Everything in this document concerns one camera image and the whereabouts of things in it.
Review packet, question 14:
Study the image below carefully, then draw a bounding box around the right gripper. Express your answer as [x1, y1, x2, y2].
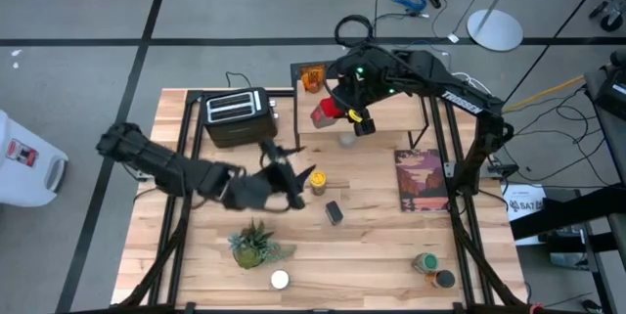
[328, 71, 378, 138]

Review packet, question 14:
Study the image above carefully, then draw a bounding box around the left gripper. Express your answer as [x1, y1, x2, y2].
[219, 140, 317, 211]

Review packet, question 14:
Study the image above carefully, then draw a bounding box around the yellow-lid onion seasoning jar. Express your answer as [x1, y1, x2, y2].
[309, 170, 329, 197]

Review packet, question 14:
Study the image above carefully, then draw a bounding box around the orange brown spice pouch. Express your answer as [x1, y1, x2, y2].
[300, 64, 327, 94]

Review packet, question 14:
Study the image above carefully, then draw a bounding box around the dark green spice tin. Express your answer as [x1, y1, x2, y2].
[325, 200, 344, 227]

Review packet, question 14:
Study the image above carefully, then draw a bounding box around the white round lid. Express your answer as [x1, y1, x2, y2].
[270, 269, 291, 291]

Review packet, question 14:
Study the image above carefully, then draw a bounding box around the green-lid herb jar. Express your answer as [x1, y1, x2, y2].
[411, 251, 440, 275]

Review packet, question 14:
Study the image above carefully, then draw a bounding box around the orange spice grinder black cap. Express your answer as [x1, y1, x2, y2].
[425, 269, 457, 290]

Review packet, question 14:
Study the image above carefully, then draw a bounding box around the wooden shelf with black legs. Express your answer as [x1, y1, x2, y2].
[291, 77, 430, 153]

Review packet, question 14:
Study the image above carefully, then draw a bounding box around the potted artificial succulent plant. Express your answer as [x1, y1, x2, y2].
[227, 217, 298, 270]

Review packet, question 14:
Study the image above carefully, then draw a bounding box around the black toaster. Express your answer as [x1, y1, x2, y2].
[201, 87, 280, 150]

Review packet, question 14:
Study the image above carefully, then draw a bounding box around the canyon landscape print book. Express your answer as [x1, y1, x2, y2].
[393, 149, 450, 213]

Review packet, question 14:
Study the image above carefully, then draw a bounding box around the floor lamp with round base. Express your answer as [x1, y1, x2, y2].
[466, 0, 588, 53]

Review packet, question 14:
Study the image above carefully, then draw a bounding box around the white printed sign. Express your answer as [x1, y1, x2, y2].
[499, 183, 548, 222]

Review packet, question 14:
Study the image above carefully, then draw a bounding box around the black crossbar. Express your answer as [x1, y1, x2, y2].
[510, 184, 626, 242]

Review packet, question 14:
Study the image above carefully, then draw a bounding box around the black machine on side table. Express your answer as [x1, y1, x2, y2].
[584, 48, 626, 122]

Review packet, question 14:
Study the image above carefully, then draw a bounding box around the white plastic bin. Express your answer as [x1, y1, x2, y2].
[0, 110, 69, 207]

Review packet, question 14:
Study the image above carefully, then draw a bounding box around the grey side table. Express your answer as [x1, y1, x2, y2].
[581, 67, 626, 314]

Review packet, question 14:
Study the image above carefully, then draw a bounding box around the black coiled cable ring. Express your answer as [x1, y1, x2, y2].
[334, 14, 376, 50]

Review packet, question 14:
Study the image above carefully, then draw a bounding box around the black aluminium table frame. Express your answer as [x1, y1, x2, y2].
[110, 86, 532, 314]

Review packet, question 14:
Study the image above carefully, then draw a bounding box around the white cable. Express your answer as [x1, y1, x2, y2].
[449, 71, 486, 96]

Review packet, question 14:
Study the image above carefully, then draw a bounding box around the yellow cable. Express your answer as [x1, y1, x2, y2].
[503, 74, 587, 113]

